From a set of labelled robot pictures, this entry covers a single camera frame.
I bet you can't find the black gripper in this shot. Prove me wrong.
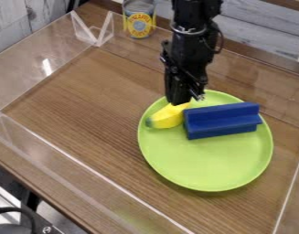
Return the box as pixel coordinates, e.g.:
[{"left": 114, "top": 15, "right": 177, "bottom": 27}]
[{"left": 160, "top": 28, "right": 220, "bottom": 106}]

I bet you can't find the yellow toy banana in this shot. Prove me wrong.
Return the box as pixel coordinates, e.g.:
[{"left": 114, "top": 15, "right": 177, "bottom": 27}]
[{"left": 145, "top": 102, "right": 191, "bottom": 129}]

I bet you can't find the blue foam block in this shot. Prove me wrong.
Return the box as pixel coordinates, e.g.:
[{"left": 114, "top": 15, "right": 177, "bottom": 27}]
[{"left": 183, "top": 102, "right": 263, "bottom": 140}]

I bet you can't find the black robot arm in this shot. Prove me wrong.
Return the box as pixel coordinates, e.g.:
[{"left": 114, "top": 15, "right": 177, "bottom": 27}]
[{"left": 160, "top": 0, "right": 223, "bottom": 105}]

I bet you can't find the yellow labelled tin can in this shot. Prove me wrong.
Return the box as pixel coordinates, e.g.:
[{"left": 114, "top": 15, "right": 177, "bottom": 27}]
[{"left": 121, "top": 0, "right": 156, "bottom": 39}]

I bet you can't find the black metal bracket with bolt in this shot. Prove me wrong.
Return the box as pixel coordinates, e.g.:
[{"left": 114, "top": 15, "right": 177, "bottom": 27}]
[{"left": 33, "top": 214, "right": 64, "bottom": 234}]

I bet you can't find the black cable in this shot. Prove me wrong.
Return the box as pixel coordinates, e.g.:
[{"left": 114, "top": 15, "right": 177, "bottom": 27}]
[{"left": 0, "top": 207, "right": 36, "bottom": 234}]

